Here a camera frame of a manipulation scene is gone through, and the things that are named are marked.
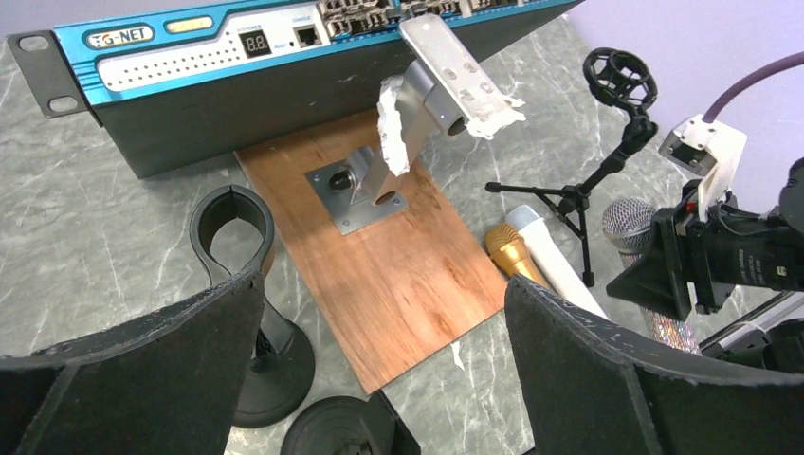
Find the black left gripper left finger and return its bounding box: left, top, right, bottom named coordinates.
left=1, top=287, right=245, bottom=454

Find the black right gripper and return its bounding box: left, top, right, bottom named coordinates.
left=606, top=178, right=803, bottom=321

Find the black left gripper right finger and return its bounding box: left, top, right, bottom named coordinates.
left=504, top=275, right=803, bottom=454

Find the glitter mesh-head microphone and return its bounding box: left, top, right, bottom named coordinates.
left=601, top=197, right=701, bottom=355

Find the white microphone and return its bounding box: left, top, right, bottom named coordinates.
left=505, top=205, right=608, bottom=319

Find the gold microphone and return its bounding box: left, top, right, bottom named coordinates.
left=483, top=223, right=553, bottom=291

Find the black tripod shock-mount stand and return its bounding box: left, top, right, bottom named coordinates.
left=484, top=47, right=660, bottom=289

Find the black round-base stand with clip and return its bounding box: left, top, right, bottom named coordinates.
left=280, top=391, right=421, bottom=455

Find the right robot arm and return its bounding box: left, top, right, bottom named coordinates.
left=606, top=160, right=803, bottom=321

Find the wooden board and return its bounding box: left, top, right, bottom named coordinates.
left=236, top=111, right=505, bottom=393

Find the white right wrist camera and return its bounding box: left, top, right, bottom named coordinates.
left=659, top=114, right=747, bottom=223

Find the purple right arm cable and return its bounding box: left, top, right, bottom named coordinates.
left=702, top=51, right=804, bottom=124

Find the blue network switch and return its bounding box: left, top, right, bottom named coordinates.
left=7, top=0, right=573, bottom=179

